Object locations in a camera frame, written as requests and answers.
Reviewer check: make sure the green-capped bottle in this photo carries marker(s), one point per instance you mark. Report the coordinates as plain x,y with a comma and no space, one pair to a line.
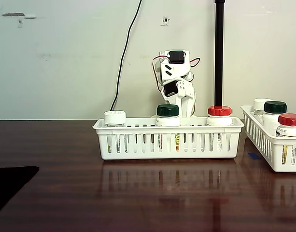
167,111
275,107

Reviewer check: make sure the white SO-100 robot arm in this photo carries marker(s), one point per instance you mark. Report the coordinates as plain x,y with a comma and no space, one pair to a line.
179,68

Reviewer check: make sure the red-capped bottle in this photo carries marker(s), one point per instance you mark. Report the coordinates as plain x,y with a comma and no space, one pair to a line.
290,120
219,111

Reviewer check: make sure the white slotted basket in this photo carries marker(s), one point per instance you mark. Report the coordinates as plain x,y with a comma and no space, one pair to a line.
167,149
263,142

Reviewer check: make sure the white-capped bottle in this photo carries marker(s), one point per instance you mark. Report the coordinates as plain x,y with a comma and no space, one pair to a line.
115,117
258,104

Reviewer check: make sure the black vertical pole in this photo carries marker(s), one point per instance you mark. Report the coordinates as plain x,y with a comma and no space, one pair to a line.
219,53

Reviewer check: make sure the blue tape strip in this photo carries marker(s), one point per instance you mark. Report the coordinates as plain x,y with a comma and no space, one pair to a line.
254,155

